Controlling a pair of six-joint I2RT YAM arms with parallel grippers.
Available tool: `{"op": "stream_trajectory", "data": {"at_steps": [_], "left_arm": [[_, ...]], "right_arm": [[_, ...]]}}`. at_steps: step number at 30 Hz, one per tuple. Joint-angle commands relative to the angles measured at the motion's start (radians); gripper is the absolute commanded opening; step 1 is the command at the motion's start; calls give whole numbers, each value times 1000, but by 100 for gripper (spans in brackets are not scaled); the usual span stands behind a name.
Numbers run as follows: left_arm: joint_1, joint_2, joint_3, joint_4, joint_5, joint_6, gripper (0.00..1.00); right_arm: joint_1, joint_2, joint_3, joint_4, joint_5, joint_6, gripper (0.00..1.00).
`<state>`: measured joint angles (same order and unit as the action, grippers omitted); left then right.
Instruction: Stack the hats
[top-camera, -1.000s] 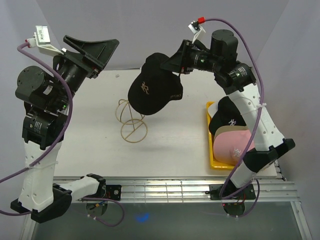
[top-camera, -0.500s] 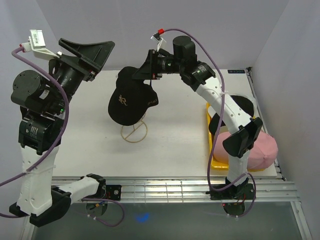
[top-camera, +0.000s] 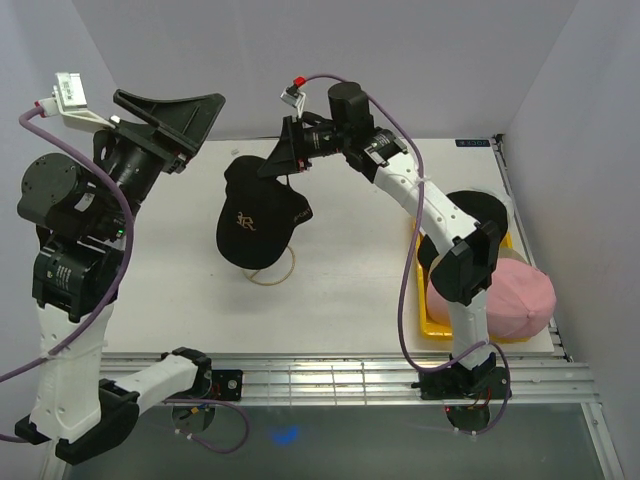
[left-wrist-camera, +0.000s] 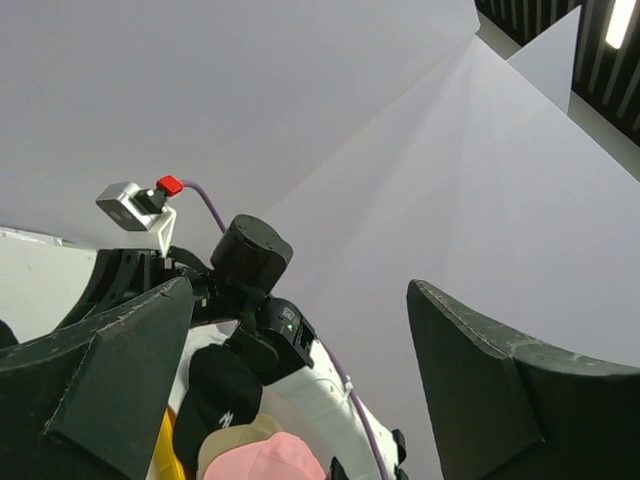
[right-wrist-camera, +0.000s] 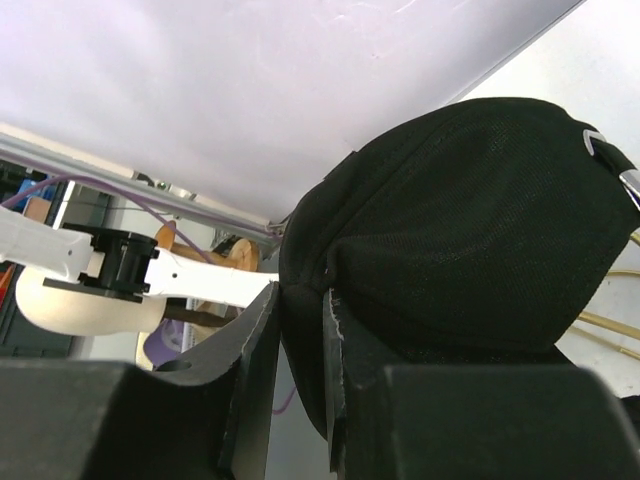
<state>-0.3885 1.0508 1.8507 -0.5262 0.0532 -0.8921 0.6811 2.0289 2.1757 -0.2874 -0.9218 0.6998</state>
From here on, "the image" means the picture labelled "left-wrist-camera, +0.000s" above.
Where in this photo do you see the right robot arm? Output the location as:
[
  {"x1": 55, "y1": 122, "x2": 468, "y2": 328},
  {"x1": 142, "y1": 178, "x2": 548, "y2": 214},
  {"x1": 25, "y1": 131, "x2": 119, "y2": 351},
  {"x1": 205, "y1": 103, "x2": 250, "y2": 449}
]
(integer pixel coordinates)
[{"x1": 61, "y1": 210, "x2": 406, "y2": 479}]

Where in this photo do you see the black cap white logo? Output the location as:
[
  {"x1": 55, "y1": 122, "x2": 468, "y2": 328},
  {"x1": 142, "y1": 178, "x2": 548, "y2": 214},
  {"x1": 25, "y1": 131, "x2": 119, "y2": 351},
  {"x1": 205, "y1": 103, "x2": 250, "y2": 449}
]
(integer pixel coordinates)
[{"x1": 173, "y1": 344, "x2": 263, "y2": 473}]

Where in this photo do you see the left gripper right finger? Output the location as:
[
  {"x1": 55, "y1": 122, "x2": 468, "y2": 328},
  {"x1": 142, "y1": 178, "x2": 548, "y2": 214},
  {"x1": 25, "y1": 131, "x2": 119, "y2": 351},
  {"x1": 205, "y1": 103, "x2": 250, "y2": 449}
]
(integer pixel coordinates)
[{"x1": 406, "y1": 280, "x2": 639, "y2": 479}]

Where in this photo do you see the yellow plastic tray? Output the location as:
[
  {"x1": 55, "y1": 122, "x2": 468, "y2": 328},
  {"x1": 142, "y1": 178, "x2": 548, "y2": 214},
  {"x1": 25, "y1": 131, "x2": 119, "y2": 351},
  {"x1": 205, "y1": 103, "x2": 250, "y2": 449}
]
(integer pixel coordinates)
[{"x1": 146, "y1": 407, "x2": 186, "y2": 480}]

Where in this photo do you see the pink baseball cap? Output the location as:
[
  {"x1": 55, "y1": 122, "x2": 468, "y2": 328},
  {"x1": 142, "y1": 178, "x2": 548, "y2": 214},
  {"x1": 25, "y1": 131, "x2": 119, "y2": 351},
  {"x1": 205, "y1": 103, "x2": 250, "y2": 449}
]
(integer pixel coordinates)
[{"x1": 202, "y1": 432, "x2": 326, "y2": 480}]

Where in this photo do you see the beige baseball cap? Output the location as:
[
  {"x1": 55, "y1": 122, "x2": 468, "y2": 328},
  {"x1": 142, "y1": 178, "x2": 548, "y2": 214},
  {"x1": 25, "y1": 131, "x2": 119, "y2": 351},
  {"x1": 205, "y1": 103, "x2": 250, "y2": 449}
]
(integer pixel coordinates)
[{"x1": 196, "y1": 413, "x2": 283, "y2": 479}]

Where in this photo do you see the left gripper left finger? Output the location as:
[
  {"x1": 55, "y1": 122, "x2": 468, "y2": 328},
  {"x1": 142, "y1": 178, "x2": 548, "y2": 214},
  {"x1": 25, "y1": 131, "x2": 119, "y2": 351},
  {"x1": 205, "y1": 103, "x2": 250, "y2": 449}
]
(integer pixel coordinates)
[{"x1": 1, "y1": 277, "x2": 193, "y2": 479}]

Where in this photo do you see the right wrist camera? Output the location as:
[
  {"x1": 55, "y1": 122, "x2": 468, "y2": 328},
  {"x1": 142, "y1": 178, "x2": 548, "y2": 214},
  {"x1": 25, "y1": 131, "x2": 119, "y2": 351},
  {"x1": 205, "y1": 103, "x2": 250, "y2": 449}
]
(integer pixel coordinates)
[{"x1": 95, "y1": 182, "x2": 177, "y2": 257}]

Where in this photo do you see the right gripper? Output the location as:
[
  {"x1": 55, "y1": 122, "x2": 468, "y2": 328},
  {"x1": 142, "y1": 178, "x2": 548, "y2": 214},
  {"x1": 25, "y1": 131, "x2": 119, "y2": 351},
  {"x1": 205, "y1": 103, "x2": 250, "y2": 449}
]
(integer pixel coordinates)
[{"x1": 54, "y1": 249, "x2": 173, "y2": 333}]

